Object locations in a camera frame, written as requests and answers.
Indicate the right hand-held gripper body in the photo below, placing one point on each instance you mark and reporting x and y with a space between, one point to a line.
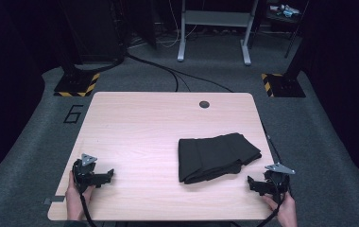
278 183

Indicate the dark garment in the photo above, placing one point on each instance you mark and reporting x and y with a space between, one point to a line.
212 156

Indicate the black shelf with clutter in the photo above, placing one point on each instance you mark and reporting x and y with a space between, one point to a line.
283 14

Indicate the person's right hand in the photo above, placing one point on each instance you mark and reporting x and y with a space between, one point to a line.
287 213

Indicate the white metal desk frame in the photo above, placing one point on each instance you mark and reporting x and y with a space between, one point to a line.
215 18

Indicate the dark cabinet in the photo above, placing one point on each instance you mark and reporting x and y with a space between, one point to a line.
92 28

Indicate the grey tape strip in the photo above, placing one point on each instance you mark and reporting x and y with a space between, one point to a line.
54 199

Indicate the person's left hand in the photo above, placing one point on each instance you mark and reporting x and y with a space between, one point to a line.
75 201

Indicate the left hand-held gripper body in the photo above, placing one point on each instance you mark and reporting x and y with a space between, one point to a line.
84 175

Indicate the black yellow striped stand base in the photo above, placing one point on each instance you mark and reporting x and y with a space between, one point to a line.
283 85
76 84

